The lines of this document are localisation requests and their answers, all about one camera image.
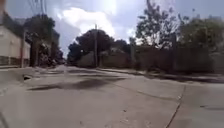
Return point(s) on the utility pole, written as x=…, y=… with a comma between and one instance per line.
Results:
x=96, y=46

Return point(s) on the dark round trees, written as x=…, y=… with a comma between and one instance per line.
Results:
x=90, y=43

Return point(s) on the grey concrete road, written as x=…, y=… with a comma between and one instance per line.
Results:
x=100, y=103

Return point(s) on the trees beside cream building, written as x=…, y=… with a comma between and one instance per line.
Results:
x=41, y=36

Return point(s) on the cream building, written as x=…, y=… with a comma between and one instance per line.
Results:
x=11, y=45

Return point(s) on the long concrete wall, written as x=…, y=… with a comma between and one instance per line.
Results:
x=160, y=60

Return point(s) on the trees behind wall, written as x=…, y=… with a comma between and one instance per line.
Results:
x=180, y=30

